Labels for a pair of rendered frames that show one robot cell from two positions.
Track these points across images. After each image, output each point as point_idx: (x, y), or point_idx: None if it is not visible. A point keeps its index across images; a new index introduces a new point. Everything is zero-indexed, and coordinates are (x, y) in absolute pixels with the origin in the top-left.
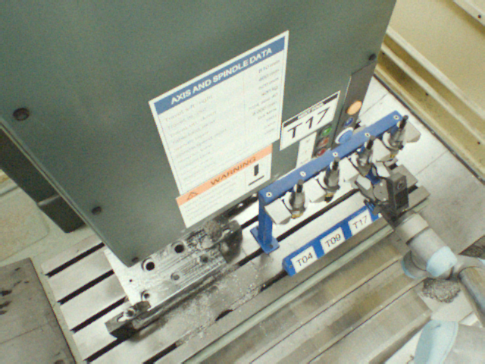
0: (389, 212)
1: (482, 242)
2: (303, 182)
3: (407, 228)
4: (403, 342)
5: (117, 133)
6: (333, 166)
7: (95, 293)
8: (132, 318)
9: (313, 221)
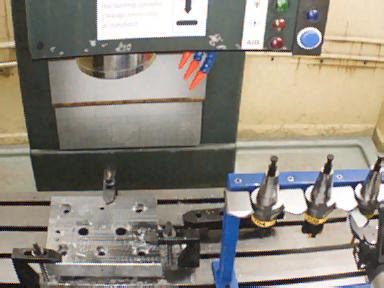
0: (374, 264)
1: None
2: (277, 159)
3: (383, 278)
4: None
5: None
6: (324, 167)
7: (25, 237)
8: (37, 259)
9: (293, 285)
